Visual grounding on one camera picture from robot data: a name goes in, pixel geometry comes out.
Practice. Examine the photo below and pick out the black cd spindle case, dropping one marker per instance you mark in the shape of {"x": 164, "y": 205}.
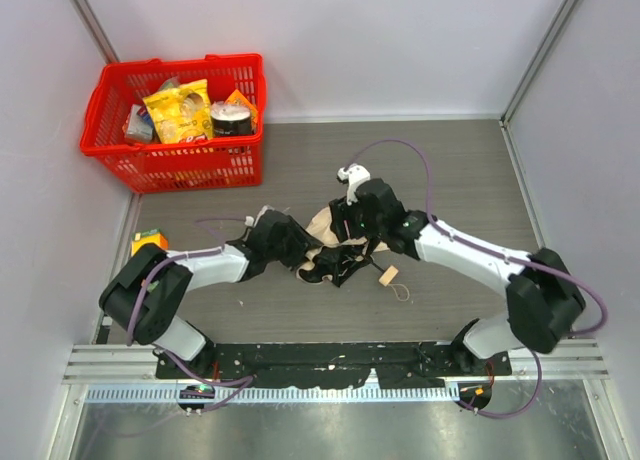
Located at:
{"x": 229, "y": 121}

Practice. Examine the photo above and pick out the orange juice carton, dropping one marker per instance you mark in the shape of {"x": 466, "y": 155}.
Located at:
{"x": 153, "y": 236}

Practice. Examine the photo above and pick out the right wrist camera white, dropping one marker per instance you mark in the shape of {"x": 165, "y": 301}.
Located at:
{"x": 353, "y": 176}

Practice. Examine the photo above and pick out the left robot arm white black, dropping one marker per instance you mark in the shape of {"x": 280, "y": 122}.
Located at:
{"x": 144, "y": 297}

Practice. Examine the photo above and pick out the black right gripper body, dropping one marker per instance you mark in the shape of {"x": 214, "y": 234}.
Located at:
{"x": 341, "y": 225}

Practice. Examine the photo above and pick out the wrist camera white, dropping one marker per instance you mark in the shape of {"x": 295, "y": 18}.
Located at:
{"x": 353, "y": 176}
{"x": 251, "y": 221}

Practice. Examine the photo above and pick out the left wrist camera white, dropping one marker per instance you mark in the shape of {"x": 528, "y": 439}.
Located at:
{"x": 251, "y": 221}

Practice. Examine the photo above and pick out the red plastic shopping basket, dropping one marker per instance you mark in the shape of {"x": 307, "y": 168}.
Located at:
{"x": 156, "y": 167}

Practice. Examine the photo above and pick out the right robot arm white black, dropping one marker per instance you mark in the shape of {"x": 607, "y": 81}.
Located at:
{"x": 541, "y": 302}

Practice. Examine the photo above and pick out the beige and black umbrella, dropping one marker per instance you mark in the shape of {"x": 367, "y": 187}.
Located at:
{"x": 337, "y": 261}

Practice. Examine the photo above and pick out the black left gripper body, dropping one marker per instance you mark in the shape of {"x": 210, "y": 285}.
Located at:
{"x": 297, "y": 241}

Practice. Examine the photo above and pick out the white slotted cable duct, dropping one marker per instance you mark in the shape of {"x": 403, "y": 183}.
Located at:
{"x": 184, "y": 393}

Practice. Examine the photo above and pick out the yellow chips bag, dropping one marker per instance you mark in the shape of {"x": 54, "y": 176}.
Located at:
{"x": 181, "y": 114}

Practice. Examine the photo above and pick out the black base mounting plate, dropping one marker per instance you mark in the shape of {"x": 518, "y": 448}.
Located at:
{"x": 342, "y": 365}

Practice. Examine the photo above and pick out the grey small box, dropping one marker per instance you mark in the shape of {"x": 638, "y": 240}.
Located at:
{"x": 135, "y": 128}

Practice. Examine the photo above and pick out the orange snack packet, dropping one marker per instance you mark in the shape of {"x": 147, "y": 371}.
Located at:
{"x": 238, "y": 99}

